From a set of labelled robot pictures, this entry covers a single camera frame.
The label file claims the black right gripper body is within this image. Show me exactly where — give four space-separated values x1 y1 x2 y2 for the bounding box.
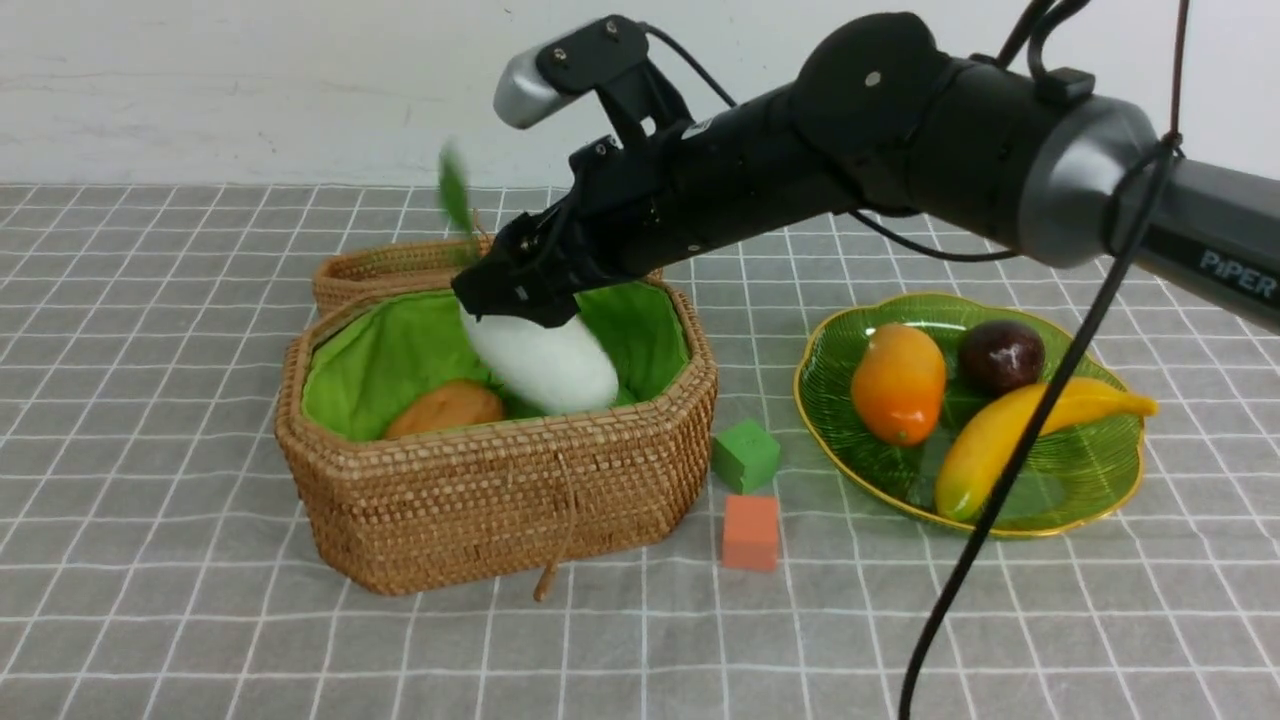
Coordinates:
504 135 701 274

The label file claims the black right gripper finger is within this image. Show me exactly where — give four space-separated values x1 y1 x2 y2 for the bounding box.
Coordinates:
506 286 580 329
451 242 547 318

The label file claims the white radish with green leaves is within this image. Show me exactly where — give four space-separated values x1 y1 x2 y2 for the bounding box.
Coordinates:
438 140 620 415

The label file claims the brown potato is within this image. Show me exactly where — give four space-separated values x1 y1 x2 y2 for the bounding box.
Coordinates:
383 379 507 439

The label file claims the orange yellow mango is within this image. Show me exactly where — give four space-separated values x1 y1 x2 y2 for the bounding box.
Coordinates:
851 323 947 447

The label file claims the dark purple passion fruit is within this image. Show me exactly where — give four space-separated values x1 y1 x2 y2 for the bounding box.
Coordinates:
957 320 1047 397

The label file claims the yellow banana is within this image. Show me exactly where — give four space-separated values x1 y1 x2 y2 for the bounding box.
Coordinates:
933 375 1160 533

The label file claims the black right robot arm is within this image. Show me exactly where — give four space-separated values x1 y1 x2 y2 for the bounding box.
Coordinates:
452 12 1158 328

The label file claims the woven rattan basket lid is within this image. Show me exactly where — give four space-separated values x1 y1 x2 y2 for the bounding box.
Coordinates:
311 227 671 313

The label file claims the green foam cube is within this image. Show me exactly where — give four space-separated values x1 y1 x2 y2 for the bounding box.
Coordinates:
710 419 782 495

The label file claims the woven rattan basket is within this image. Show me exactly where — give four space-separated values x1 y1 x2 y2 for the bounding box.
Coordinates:
274 281 718 600

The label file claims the orange foam cube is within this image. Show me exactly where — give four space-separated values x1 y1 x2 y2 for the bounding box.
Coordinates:
721 495 780 573

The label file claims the grey checked tablecloth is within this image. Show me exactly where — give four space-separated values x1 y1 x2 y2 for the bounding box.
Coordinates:
1 184 1279 719

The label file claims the green glass leaf plate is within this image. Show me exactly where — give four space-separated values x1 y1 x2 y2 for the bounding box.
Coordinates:
794 293 1146 538

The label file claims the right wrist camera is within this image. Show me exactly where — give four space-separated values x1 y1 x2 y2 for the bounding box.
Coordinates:
493 15 694 149

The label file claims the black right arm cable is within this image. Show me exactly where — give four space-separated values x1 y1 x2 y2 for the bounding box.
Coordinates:
640 0 1190 720

